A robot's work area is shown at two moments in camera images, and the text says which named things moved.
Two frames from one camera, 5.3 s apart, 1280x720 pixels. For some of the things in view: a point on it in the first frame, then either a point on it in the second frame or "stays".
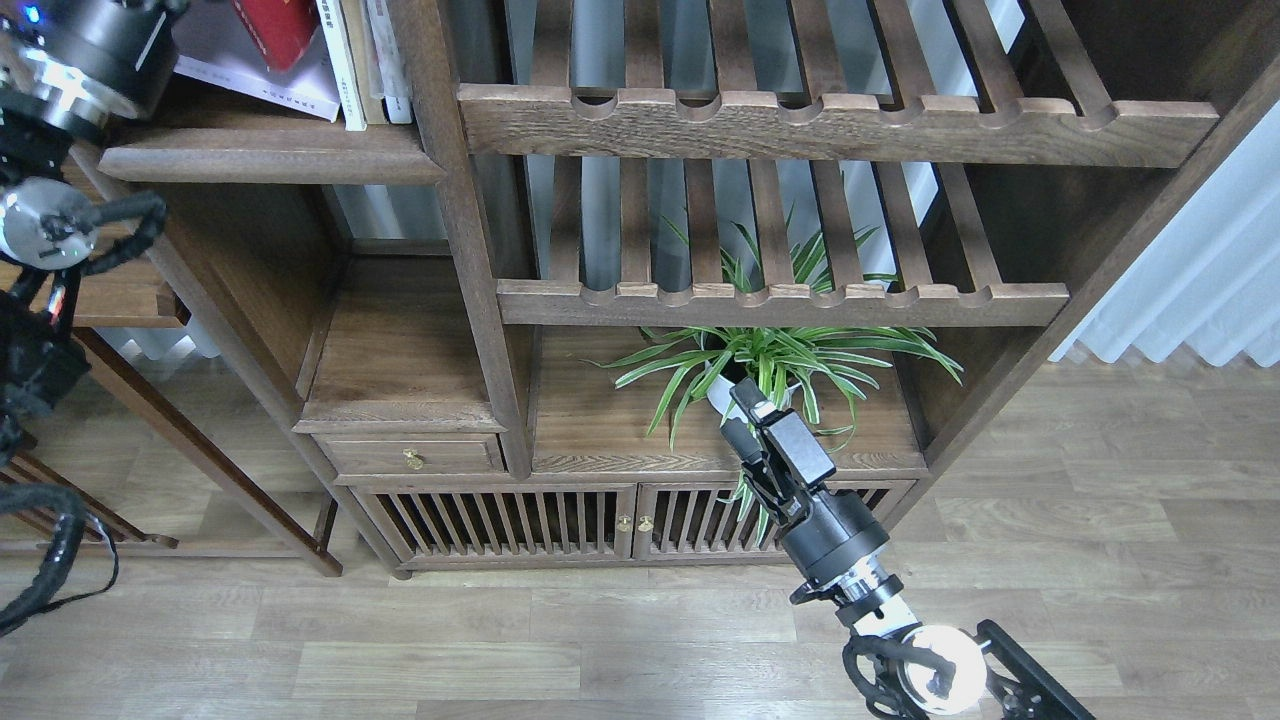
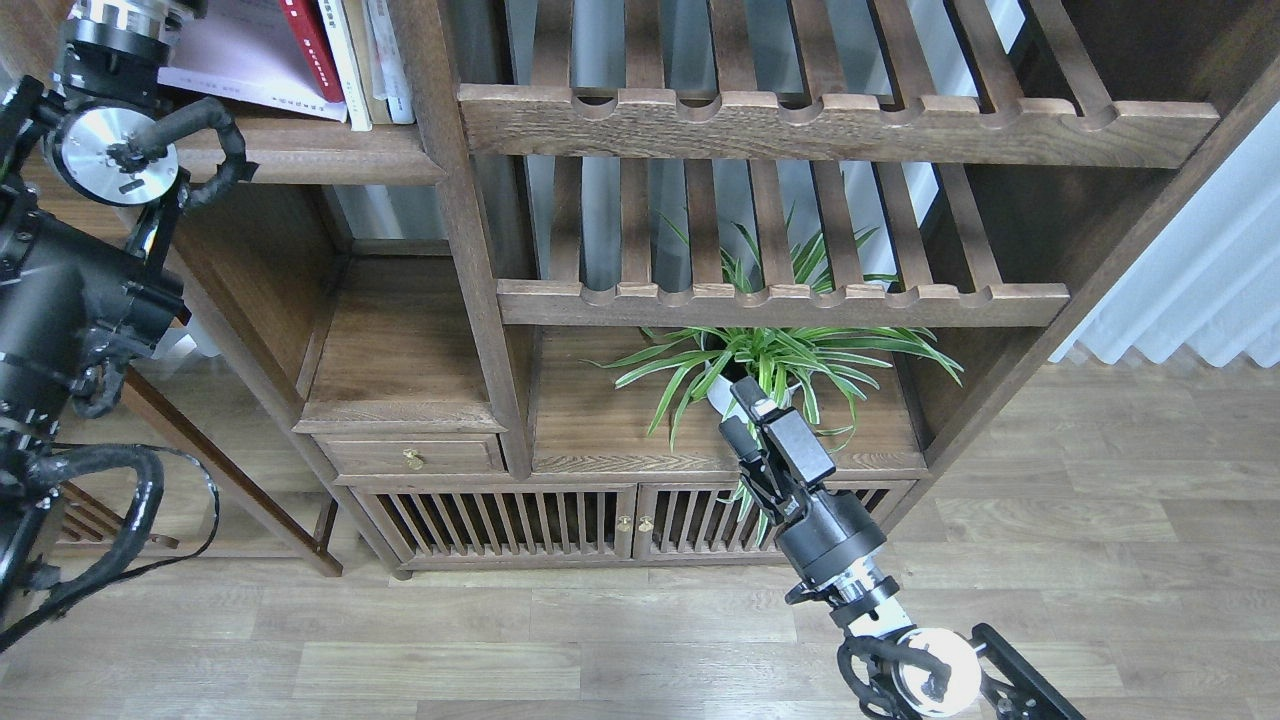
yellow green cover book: x=342 y=64 stays
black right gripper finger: x=756 y=467 stays
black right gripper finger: x=787 y=432 stays
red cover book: x=282 y=28 → x=306 y=16
